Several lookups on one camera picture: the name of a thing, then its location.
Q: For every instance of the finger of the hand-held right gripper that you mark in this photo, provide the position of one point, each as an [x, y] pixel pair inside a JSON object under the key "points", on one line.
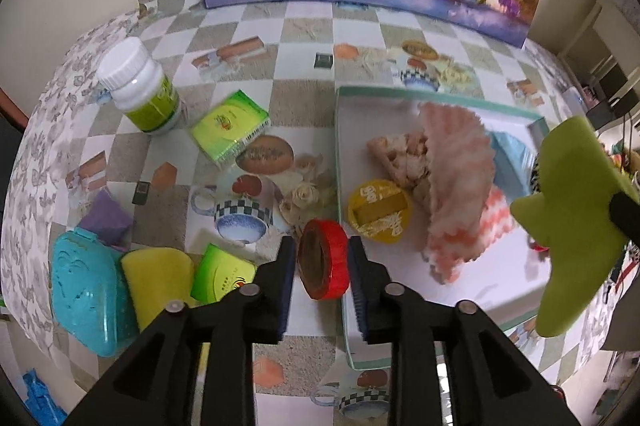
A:
{"points": [[627, 216]]}

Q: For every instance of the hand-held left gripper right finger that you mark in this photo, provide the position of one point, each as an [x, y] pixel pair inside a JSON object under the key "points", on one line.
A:
{"points": [[356, 281]]}

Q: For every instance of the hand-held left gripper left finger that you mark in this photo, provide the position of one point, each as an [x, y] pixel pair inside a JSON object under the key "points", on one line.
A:
{"points": [[286, 276]]}

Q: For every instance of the red tape roll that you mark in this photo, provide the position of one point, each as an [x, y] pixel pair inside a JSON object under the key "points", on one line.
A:
{"points": [[335, 256]]}

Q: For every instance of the green cloth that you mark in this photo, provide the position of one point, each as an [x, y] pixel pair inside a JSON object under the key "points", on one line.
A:
{"points": [[565, 206]]}

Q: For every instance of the green tissue pack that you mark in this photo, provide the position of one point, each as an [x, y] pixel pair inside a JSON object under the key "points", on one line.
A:
{"points": [[230, 126], [220, 273]]}

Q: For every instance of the yellow round tin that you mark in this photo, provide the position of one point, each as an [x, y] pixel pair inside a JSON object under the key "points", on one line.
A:
{"points": [[380, 211]]}

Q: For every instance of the light blue face mask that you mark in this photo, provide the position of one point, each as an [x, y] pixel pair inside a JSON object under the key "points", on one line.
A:
{"points": [[512, 156]]}

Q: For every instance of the yellow sponge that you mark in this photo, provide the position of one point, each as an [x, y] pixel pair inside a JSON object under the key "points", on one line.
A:
{"points": [[155, 281]]}

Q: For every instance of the beige floral scrunchie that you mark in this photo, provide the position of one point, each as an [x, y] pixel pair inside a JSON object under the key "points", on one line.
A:
{"points": [[400, 156]]}

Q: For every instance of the pink fluffy cloth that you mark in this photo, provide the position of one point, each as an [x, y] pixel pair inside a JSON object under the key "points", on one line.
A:
{"points": [[460, 186]]}

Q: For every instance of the white tray with teal rim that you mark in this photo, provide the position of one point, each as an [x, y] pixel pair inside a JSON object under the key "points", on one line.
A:
{"points": [[360, 121]]}

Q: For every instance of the purple snack packet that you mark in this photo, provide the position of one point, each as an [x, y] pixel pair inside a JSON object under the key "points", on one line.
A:
{"points": [[105, 218]]}

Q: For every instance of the teal plastic box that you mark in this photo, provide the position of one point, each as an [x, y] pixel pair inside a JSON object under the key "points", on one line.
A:
{"points": [[85, 291]]}

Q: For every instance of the white bottle with green label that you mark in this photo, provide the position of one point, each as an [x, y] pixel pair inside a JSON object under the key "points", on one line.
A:
{"points": [[150, 96]]}

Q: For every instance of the blue plastic item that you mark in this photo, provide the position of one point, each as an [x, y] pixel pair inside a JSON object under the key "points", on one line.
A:
{"points": [[42, 398]]}

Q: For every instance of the grey leaf print cloth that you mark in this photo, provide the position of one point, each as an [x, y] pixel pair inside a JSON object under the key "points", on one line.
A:
{"points": [[40, 156]]}

